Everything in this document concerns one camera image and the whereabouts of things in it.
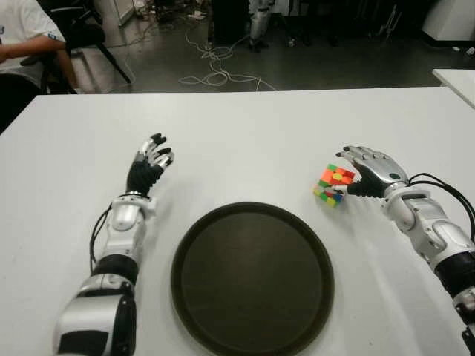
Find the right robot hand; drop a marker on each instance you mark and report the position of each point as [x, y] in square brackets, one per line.
[378, 170]

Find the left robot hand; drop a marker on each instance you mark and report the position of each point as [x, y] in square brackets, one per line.
[143, 174]

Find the multicoloured Rubik's cube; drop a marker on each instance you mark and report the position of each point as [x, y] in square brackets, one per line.
[332, 180]

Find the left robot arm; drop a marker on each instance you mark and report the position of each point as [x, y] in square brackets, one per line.
[118, 237]

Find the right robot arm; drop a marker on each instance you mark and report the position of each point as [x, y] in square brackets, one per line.
[426, 230]

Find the round dark brown plate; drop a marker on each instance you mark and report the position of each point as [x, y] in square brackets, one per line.
[252, 282]

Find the white side table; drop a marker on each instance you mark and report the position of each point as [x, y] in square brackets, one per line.
[458, 83]

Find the metal folding stand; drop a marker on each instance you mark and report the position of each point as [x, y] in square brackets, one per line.
[390, 23]

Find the black office chair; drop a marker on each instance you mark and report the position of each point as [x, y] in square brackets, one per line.
[83, 33]

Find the white cabinet black base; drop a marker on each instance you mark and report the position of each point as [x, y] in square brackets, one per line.
[451, 18]

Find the seated person white shirt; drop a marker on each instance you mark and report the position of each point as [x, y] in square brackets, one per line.
[22, 29]

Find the standing humanoid robot legs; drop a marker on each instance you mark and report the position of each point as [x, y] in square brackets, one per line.
[258, 24]

